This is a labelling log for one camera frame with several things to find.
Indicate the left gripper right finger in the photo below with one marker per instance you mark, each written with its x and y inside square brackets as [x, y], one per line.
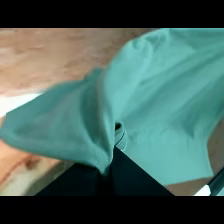
[133, 180]

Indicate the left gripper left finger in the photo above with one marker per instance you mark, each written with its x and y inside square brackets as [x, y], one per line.
[78, 181]

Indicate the green T-shirt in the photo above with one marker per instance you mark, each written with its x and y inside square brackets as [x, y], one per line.
[160, 100]

